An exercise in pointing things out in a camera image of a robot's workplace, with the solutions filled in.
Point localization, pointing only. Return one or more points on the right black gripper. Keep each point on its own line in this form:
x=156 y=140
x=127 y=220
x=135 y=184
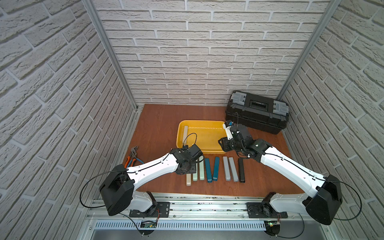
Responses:
x=223 y=144

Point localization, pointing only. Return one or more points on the left aluminium corner post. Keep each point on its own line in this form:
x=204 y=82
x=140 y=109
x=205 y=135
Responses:
x=98 y=24

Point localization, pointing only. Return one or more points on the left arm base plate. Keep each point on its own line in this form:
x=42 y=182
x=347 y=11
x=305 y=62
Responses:
x=160 y=209

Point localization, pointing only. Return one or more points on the teal pruner right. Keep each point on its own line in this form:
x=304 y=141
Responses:
x=216 y=168

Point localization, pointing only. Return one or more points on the orange handled pliers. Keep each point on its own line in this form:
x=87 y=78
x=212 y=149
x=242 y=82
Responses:
x=131 y=157

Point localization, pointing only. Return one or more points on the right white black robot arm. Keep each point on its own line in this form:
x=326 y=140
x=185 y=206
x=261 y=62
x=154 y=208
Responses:
x=321 y=197

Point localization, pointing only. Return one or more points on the teal pruner left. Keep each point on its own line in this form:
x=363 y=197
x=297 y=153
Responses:
x=208 y=170

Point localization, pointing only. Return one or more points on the blue handled pliers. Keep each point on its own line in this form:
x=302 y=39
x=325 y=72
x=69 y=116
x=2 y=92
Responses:
x=134 y=161

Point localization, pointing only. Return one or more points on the aluminium corner post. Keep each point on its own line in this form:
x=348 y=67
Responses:
x=322 y=24
x=98 y=24

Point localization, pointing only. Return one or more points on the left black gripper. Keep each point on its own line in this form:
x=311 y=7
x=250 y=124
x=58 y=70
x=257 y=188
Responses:
x=194 y=167

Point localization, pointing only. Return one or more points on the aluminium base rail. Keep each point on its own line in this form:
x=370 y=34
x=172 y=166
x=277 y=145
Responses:
x=185 y=212

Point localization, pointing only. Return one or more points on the right aluminium corner post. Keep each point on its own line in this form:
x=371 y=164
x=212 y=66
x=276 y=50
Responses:
x=322 y=24

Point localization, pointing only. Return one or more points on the grey pruner right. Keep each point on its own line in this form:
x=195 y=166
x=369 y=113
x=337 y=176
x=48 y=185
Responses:
x=233 y=169

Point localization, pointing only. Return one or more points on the grey pruner left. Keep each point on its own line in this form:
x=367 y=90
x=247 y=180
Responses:
x=226 y=168

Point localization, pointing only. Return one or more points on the black plastic toolbox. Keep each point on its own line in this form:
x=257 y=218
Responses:
x=257 y=112

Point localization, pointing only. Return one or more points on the yellow plastic tray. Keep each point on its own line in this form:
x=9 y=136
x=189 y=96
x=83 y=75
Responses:
x=205 y=134

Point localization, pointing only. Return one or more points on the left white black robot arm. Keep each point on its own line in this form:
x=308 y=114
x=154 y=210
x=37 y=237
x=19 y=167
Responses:
x=119 y=190

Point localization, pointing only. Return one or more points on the black folding pruner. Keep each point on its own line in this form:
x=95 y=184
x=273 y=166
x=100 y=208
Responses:
x=241 y=170

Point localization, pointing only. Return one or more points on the teal pruner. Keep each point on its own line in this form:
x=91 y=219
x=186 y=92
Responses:
x=208 y=170
x=216 y=168

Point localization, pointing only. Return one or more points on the grey pruner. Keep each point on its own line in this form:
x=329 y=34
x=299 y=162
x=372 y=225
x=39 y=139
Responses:
x=226 y=168
x=233 y=169

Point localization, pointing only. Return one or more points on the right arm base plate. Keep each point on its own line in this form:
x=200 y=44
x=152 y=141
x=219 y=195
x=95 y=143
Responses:
x=263 y=210

